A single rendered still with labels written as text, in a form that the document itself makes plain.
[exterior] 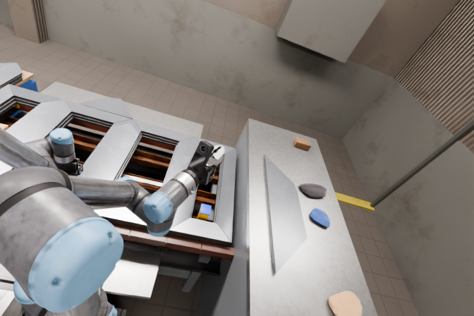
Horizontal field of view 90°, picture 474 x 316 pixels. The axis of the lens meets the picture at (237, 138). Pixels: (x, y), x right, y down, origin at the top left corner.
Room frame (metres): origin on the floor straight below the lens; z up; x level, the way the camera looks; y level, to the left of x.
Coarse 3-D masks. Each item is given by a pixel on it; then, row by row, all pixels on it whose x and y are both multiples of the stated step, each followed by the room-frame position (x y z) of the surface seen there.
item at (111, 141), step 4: (104, 136) 0.97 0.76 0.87; (108, 136) 0.98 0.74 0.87; (104, 140) 0.94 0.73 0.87; (108, 140) 0.95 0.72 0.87; (112, 140) 0.96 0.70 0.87; (116, 140) 0.98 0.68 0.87; (120, 140) 0.99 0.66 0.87; (124, 140) 1.00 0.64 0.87; (104, 144) 0.91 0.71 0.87; (108, 144) 0.92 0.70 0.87; (112, 144) 0.94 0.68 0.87; (116, 144) 0.95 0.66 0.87; (120, 144) 0.96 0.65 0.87; (124, 144) 0.98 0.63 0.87; (128, 144) 0.99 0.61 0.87; (132, 144) 1.00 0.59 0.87; (120, 148) 0.93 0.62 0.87; (124, 148) 0.95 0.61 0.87; (128, 148) 0.96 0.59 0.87
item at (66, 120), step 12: (0, 108) 0.85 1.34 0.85; (72, 120) 1.02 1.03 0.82; (84, 120) 1.05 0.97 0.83; (96, 120) 1.08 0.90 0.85; (132, 120) 1.20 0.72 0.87; (144, 132) 1.15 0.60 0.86; (168, 144) 1.18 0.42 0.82; (120, 168) 0.81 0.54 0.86; (168, 168) 0.98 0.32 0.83; (216, 204) 0.88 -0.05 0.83; (216, 216) 0.80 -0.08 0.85; (144, 228) 0.57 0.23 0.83; (204, 240) 0.65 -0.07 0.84; (216, 240) 0.66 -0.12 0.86
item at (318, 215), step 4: (316, 208) 0.96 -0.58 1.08; (312, 212) 0.93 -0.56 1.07; (316, 212) 0.93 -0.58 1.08; (320, 212) 0.94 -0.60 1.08; (324, 212) 0.96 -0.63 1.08; (312, 216) 0.90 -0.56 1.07; (316, 216) 0.91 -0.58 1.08; (320, 216) 0.92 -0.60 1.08; (324, 216) 0.93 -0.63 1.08; (316, 220) 0.89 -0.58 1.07; (320, 220) 0.90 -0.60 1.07; (324, 220) 0.91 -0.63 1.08; (328, 220) 0.92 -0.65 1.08; (324, 224) 0.88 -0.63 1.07; (328, 224) 0.89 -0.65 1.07
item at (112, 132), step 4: (112, 128) 1.05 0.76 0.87; (108, 132) 1.01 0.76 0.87; (112, 132) 1.03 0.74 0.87; (116, 132) 1.04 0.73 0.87; (120, 132) 1.05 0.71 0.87; (124, 132) 1.07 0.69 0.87; (128, 132) 1.08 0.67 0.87; (112, 136) 0.99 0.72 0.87; (116, 136) 1.01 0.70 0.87; (120, 136) 1.02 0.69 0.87; (124, 136) 1.04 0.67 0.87; (128, 136) 1.05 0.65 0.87; (132, 136) 1.06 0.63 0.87; (136, 136) 1.08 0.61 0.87; (128, 140) 1.02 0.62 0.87; (132, 140) 1.03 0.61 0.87
